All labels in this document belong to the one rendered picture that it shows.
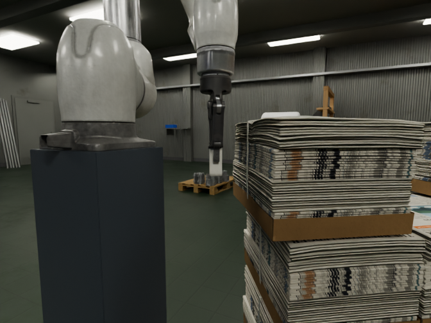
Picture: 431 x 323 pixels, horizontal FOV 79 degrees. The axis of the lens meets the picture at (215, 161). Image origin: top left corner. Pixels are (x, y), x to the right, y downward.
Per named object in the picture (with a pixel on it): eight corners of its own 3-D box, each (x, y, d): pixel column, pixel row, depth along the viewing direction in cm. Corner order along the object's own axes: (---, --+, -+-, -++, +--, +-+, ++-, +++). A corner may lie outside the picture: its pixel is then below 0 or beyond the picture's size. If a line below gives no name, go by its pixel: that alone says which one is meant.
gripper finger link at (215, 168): (221, 147, 65) (222, 147, 64) (221, 175, 65) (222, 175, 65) (209, 147, 64) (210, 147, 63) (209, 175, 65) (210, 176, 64)
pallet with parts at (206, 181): (217, 195, 434) (217, 175, 431) (177, 190, 468) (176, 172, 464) (240, 183, 536) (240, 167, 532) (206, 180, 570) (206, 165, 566)
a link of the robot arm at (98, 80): (42, 121, 52) (33, 3, 49) (85, 124, 70) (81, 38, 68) (124, 121, 52) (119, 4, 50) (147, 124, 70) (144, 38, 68)
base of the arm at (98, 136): (15, 150, 53) (13, 122, 52) (104, 145, 73) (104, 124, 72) (77, 153, 45) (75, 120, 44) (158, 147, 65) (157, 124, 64)
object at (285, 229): (249, 213, 64) (249, 196, 63) (359, 209, 67) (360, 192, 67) (272, 242, 48) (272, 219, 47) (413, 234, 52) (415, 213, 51)
